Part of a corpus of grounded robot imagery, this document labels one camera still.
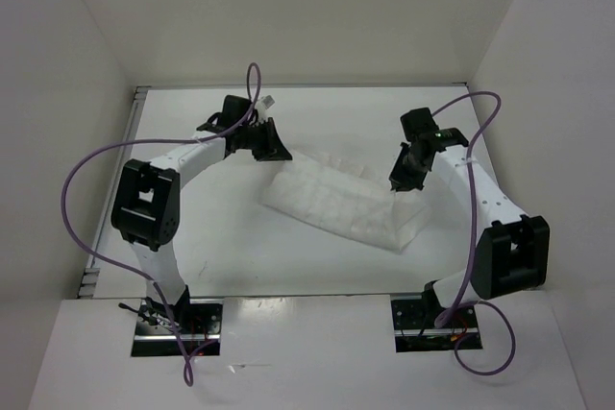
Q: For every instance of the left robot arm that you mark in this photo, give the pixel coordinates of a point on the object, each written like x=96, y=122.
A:
x=147, y=205

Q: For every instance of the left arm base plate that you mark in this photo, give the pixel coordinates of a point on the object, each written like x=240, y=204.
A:
x=200, y=330

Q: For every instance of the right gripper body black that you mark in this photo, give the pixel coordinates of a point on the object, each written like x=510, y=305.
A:
x=415, y=170

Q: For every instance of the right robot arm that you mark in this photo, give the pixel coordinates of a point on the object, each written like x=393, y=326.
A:
x=510, y=247

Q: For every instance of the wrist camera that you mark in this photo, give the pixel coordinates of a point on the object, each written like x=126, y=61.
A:
x=419, y=127
x=238, y=111

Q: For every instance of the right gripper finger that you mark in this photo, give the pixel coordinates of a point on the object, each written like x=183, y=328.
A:
x=412, y=183
x=398, y=175

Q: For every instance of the aluminium table frame rail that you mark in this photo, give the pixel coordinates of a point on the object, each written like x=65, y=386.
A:
x=91, y=271

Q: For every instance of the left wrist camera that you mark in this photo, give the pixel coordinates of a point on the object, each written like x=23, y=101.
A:
x=238, y=111

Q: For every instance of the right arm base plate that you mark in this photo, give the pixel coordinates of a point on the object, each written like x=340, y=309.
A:
x=415, y=331

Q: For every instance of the white pleated skirt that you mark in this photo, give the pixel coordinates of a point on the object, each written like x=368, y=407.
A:
x=347, y=199

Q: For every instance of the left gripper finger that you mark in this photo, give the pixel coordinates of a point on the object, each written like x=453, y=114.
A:
x=262, y=155
x=274, y=148

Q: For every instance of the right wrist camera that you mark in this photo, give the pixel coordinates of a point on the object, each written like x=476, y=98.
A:
x=419, y=127

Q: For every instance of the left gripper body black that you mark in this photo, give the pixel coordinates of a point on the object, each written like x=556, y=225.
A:
x=254, y=136

